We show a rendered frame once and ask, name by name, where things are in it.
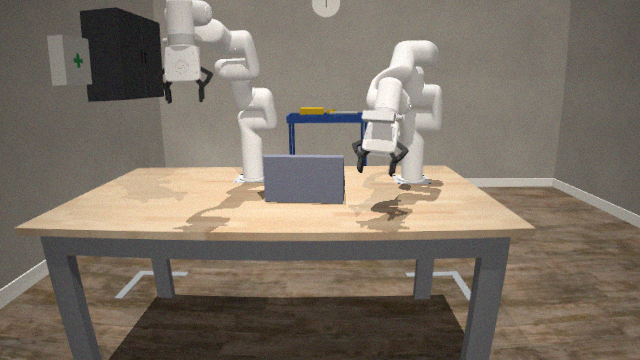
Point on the grey switch panel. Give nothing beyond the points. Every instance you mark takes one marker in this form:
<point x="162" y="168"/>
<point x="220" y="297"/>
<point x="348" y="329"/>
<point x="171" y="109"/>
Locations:
<point x="304" y="178"/>

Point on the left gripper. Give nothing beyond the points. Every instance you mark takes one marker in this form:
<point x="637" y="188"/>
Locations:
<point x="381" y="140"/>

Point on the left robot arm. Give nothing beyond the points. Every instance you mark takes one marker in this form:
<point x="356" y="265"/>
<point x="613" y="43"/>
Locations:
<point x="415" y="93"/>

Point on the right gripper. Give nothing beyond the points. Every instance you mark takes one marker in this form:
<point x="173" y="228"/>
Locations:
<point x="181" y="65"/>

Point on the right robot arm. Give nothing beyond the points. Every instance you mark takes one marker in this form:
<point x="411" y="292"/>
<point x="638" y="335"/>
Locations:
<point x="258" y="113"/>

